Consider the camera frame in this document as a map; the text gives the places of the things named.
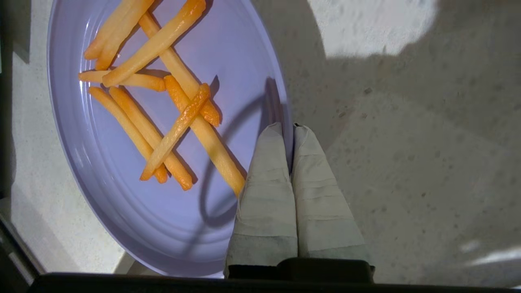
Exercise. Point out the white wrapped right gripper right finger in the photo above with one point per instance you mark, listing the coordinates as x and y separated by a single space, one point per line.
321 211

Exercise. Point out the purple plate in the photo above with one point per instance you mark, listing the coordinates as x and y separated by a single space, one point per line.
228 61

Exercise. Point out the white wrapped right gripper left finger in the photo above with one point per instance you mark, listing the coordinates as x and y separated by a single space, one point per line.
266 211

